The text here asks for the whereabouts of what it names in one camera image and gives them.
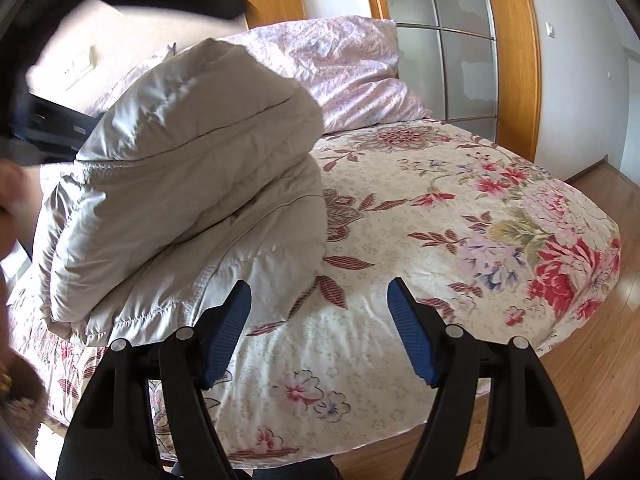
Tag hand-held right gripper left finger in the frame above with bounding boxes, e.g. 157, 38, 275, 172
55, 280, 252, 480

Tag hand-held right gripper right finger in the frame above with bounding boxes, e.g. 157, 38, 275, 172
387, 276, 584, 480

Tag white puffer jacket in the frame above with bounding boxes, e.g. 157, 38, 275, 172
32, 37, 328, 351

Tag person's left hand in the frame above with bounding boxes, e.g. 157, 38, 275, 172
0, 159, 30, 222

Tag bed with floral sheet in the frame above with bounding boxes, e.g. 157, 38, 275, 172
7, 120, 626, 476

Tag person's dark pants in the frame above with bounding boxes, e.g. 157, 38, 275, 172
170, 465, 343, 480

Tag frosted glass door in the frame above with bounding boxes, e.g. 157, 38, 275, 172
375, 0, 501, 142

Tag white wall light switch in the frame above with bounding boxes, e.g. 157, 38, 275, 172
65, 45, 97, 80

